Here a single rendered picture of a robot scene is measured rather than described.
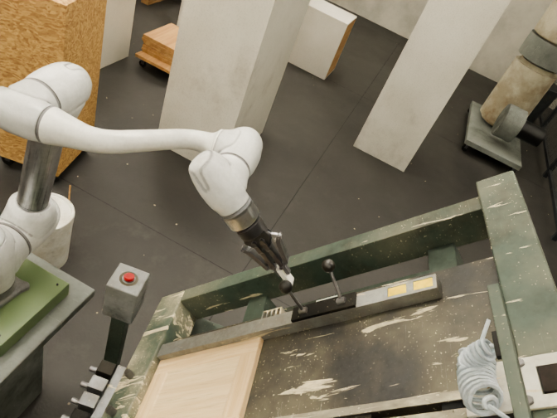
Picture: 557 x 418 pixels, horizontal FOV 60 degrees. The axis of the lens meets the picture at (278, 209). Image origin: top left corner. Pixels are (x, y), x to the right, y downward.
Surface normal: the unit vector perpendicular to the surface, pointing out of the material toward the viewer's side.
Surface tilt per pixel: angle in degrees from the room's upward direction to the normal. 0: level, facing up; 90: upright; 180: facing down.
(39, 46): 90
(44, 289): 0
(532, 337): 50
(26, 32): 90
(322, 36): 90
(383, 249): 90
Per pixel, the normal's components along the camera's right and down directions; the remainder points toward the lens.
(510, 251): -0.51, -0.74
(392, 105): -0.36, 0.51
